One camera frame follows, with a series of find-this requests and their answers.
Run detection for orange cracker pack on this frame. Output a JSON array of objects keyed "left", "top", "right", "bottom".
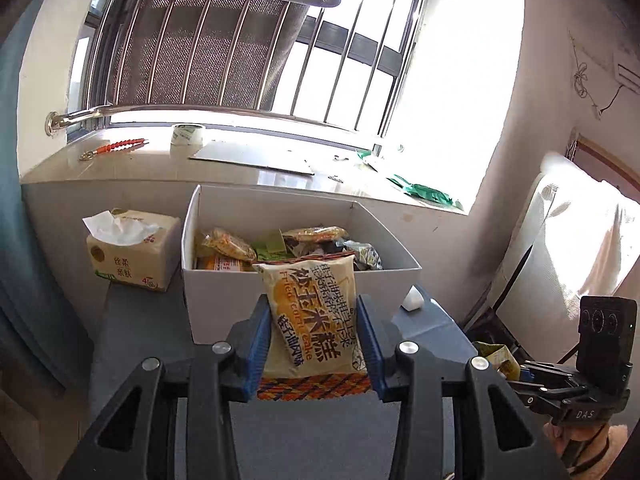
[{"left": 196, "top": 252, "right": 254, "bottom": 272}]

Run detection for fried corn cake bag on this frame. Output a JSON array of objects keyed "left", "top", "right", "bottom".
[{"left": 254, "top": 252, "right": 371, "bottom": 401}]

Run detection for small beige snack packet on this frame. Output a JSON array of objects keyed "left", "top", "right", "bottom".
[{"left": 201, "top": 228, "right": 257, "bottom": 262}]

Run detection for green seaweed snack pack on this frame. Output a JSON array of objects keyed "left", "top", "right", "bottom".
[{"left": 253, "top": 230, "right": 294, "bottom": 262}]

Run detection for person's right hand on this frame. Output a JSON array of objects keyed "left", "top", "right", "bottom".
[{"left": 542, "top": 422, "right": 628, "bottom": 479}]

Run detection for teal curtain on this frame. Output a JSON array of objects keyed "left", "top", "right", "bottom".
[{"left": 1, "top": 0, "right": 93, "bottom": 393}]

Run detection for white cardboard box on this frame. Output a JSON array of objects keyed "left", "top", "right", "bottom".
[{"left": 181, "top": 184, "right": 421, "bottom": 344}]

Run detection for tissue pack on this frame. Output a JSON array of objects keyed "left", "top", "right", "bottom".
[{"left": 82, "top": 209, "right": 182, "bottom": 292}]

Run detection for grey silver snack packets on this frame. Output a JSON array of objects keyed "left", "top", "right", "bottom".
[{"left": 299, "top": 237, "right": 384, "bottom": 271}]

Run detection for green plastic bag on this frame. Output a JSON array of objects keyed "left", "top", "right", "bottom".
[{"left": 358, "top": 151, "right": 463, "bottom": 211}]

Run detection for yellow noodle snack bag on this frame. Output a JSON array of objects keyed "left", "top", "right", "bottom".
[{"left": 282, "top": 226, "right": 349, "bottom": 244}]

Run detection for tape roll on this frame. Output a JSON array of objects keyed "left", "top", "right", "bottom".
[{"left": 171, "top": 124, "right": 206, "bottom": 146}]

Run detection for grey flat board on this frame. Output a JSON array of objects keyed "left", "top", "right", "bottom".
[{"left": 190, "top": 142, "right": 314, "bottom": 177}]

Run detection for orange handled tool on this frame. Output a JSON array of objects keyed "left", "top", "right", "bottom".
[{"left": 79, "top": 138, "right": 148, "bottom": 162}]

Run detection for steel window rail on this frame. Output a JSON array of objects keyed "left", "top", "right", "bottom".
[{"left": 43, "top": 104, "right": 384, "bottom": 151}]

